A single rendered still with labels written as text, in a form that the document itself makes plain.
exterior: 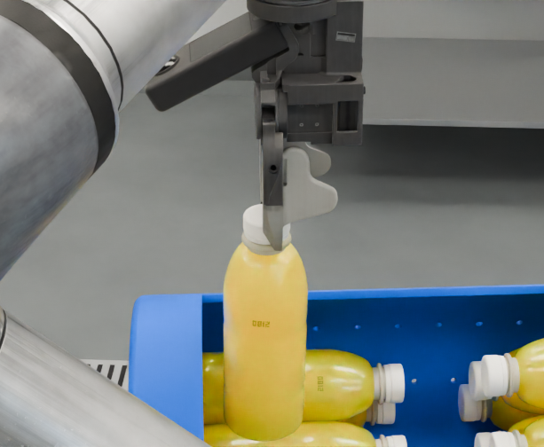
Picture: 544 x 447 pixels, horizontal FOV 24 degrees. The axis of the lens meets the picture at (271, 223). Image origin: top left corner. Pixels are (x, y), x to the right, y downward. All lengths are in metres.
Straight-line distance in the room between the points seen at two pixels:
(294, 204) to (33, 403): 0.43
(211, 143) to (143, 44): 3.66
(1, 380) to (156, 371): 0.52
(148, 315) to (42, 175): 0.68
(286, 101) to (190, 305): 0.29
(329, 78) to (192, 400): 0.32
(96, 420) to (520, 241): 3.15
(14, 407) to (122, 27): 0.19
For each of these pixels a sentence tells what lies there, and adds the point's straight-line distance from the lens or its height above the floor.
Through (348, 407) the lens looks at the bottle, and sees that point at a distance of 1.27.
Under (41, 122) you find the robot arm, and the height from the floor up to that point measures 1.68.
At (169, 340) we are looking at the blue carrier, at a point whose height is 1.23.
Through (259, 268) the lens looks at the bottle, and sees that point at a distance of 1.06.
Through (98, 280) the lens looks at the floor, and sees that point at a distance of 3.54.
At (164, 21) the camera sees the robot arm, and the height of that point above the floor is 1.69.
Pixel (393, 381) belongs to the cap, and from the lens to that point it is 1.28.
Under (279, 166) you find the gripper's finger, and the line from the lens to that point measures 0.98.
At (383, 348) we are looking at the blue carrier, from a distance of 1.38.
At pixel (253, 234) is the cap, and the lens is 1.05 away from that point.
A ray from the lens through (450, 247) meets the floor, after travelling 3.69.
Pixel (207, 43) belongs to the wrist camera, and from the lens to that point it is 1.00.
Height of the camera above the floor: 1.90
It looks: 30 degrees down
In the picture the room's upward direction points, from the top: straight up
